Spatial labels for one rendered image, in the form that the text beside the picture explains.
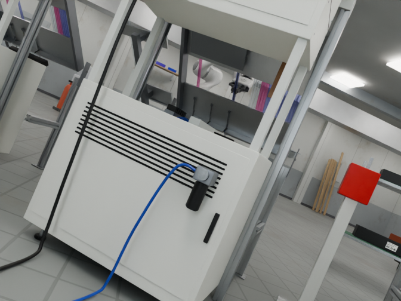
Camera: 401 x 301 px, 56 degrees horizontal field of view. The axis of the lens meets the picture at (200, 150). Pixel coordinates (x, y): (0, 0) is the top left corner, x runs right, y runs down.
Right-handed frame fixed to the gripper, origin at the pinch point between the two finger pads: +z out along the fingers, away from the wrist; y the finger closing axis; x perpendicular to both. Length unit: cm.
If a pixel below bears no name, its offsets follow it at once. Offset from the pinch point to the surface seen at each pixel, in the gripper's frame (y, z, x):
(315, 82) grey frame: 41, 26, -28
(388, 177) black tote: 117, -173, 107
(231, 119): 1.6, -1.0, 18.2
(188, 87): -27.0, 0.6, 8.4
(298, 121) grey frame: 41, 36, -13
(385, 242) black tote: 138, -140, 155
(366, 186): 78, 15, 15
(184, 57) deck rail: -30.1, 5.6, -9.6
